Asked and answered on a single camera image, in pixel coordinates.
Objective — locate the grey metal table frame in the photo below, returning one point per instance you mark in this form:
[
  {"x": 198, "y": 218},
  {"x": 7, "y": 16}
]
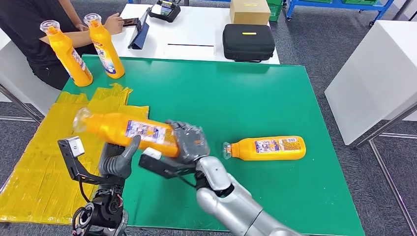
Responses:
[{"x": 387, "y": 182}]

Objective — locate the white square table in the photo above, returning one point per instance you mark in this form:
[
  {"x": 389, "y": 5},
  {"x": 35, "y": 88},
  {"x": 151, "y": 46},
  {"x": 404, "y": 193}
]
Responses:
[{"x": 374, "y": 76}]

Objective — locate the brown cardboard box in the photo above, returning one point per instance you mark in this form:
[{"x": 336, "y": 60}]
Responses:
[{"x": 250, "y": 12}]

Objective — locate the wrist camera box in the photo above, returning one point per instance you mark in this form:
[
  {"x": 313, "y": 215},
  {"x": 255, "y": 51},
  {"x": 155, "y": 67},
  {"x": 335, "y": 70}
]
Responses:
[
  {"x": 163, "y": 166},
  {"x": 75, "y": 147}
]

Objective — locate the green table mat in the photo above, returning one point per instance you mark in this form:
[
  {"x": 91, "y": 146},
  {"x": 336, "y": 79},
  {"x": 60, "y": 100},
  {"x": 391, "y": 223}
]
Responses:
[{"x": 228, "y": 97}]

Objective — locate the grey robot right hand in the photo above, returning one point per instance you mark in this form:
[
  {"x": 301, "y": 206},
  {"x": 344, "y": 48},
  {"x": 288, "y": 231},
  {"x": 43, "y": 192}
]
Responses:
[{"x": 192, "y": 143}]

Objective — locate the white side table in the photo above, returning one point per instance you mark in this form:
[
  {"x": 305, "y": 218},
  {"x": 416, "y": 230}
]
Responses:
[{"x": 19, "y": 78}]

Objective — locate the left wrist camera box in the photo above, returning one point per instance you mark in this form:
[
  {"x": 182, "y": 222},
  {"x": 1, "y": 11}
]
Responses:
[{"x": 75, "y": 147}]

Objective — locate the person's left hand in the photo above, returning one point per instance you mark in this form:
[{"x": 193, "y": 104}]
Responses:
[{"x": 82, "y": 27}]

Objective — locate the black handheld controller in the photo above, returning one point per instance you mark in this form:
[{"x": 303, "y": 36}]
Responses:
[{"x": 164, "y": 12}]

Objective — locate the black smartphone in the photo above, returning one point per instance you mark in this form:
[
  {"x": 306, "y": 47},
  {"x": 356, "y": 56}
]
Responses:
[{"x": 132, "y": 21}]

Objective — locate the green storage crate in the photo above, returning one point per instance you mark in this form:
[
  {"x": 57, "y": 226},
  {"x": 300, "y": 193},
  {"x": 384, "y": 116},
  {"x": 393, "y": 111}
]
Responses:
[{"x": 273, "y": 10}]

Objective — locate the tablet in blue cover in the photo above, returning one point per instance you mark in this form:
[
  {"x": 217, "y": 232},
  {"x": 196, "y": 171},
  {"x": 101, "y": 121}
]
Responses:
[{"x": 140, "y": 35}]

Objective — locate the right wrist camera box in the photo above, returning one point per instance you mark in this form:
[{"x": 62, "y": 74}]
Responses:
[{"x": 163, "y": 166}]

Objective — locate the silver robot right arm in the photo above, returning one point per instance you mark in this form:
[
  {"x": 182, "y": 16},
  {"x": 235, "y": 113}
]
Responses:
[{"x": 234, "y": 205}]

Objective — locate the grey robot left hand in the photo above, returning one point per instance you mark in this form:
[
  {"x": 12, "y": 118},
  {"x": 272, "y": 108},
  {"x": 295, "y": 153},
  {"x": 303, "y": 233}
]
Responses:
[{"x": 114, "y": 163}]

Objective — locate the person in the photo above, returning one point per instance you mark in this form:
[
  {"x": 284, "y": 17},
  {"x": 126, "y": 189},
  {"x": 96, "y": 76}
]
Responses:
[{"x": 22, "y": 22}]

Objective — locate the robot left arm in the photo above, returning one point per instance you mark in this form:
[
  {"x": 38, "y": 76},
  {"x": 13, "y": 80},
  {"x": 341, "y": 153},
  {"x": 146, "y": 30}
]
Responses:
[{"x": 104, "y": 208}]

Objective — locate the blue metal rack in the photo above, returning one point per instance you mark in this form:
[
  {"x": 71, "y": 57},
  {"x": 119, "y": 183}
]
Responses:
[{"x": 338, "y": 4}]

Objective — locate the person's right hand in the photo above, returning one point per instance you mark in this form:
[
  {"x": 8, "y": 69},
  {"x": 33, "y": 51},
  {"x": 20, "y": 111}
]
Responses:
[{"x": 114, "y": 24}]

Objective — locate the yellow plastic sheet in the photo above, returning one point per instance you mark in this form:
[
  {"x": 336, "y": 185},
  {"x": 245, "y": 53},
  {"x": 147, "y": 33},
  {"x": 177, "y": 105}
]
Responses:
[{"x": 42, "y": 156}]

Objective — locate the black carrying case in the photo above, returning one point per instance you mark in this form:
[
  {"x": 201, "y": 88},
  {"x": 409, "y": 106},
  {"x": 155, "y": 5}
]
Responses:
[{"x": 248, "y": 44}]

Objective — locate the person's right forearm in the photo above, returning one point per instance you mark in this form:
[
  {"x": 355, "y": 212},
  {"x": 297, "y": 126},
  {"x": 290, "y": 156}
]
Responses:
[{"x": 76, "y": 38}]

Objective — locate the thin dark stick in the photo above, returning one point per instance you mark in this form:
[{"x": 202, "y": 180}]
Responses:
[{"x": 191, "y": 45}]

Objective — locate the person's left forearm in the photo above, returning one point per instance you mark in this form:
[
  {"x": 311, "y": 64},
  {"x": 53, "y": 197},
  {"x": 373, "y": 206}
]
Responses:
[{"x": 70, "y": 13}]

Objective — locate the orange detergent bottle clear cap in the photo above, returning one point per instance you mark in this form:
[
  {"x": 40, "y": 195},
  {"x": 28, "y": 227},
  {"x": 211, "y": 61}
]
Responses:
[
  {"x": 106, "y": 49},
  {"x": 70, "y": 62},
  {"x": 270, "y": 151},
  {"x": 114, "y": 130}
]

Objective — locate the long white table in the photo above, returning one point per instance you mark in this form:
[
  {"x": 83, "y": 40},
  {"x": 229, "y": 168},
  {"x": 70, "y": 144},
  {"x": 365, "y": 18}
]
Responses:
[{"x": 195, "y": 29}]

